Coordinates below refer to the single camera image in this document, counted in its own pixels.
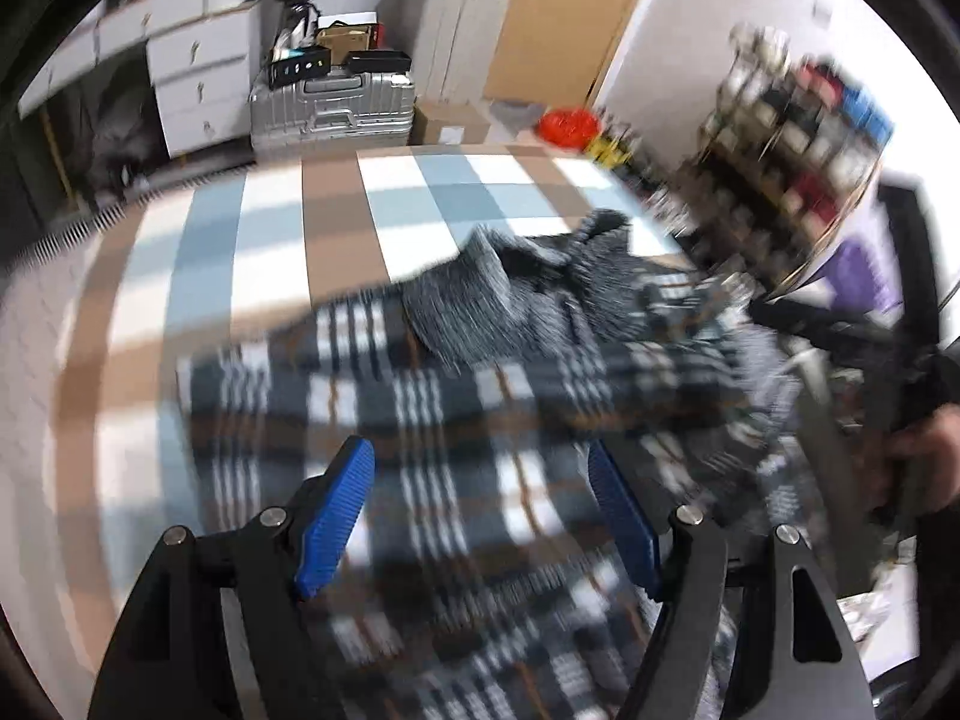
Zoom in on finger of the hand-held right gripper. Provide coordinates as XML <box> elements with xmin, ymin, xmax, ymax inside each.
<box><xmin>750</xmin><ymin>298</ymin><xmax>890</xmax><ymax>350</ymax></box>

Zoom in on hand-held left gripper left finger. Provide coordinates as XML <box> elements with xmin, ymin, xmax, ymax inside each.
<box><xmin>86</xmin><ymin>435</ymin><xmax>376</xmax><ymax>720</ymax></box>

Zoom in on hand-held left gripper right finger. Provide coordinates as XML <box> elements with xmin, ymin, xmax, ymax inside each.
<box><xmin>587</xmin><ymin>439</ymin><xmax>878</xmax><ymax>720</ymax></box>

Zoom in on plaid fleece-lined jacket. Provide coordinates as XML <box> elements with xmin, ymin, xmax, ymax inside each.
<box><xmin>176</xmin><ymin>208</ymin><xmax>841</xmax><ymax>720</ymax></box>

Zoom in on person's right hand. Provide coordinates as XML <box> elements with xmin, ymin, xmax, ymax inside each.
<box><xmin>862</xmin><ymin>403</ymin><xmax>960</xmax><ymax>522</ymax></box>

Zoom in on purple cloth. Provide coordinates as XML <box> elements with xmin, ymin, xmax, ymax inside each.
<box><xmin>825</xmin><ymin>240</ymin><xmax>901</xmax><ymax>316</ymax></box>

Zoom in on wooden shoe rack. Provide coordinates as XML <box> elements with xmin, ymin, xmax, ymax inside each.
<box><xmin>675</xmin><ymin>22</ymin><xmax>897</xmax><ymax>293</ymax></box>

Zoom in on shoes on rack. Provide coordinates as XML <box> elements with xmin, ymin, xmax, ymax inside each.
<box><xmin>712</xmin><ymin>22</ymin><xmax>897</xmax><ymax>241</ymax></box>

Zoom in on checked bed sheet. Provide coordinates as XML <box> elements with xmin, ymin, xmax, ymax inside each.
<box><xmin>0</xmin><ymin>142</ymin><xmax>698</xmax><ymax>720</ymax></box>

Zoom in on orange-red bag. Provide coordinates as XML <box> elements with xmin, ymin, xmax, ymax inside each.
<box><xmin>538</xmin><ymin>109</ymin><xmax>601</xmax><ymax>145</ymax></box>

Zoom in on wooden door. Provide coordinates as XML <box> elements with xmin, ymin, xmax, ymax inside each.
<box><xmin>484</xmin><ymin>0</ymin><xmax>665</xmax><ymax>110</ymax></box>

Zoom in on cardboard box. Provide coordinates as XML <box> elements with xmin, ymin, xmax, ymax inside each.
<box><xmin>411</xmin><ymin>99</ymin><xmax>496</xmax><ymax>147</ymax></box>

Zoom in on silver suitcase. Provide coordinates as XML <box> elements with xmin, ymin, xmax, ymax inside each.
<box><xmin>249</xmin><ymin>67</ymin><xmax>417</xmax><ymax>162</ymax></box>

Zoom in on black box with lights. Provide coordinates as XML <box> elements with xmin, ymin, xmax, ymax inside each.
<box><xmin>270</xmin><ymin>45</ymin><xmax>331</xmax><ymax>87</ymax></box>

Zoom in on beige tall cabinet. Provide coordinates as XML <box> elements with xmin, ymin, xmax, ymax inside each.
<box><xmin>409</xmin><ymin>0</ymin><xmax>518</xmax><ymax>106</ymax></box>

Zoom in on long black box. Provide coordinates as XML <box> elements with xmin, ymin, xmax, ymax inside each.
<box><xmin>345</xmin><ymin>51</ymin><xmax>412</xmax><ymax>73</ymax></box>

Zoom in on white drawer cabinet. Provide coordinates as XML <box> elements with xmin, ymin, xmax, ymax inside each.
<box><xmin>15</xmin><ymin>0</ymin><xmax>263</xmax><ymax>162</ymax></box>

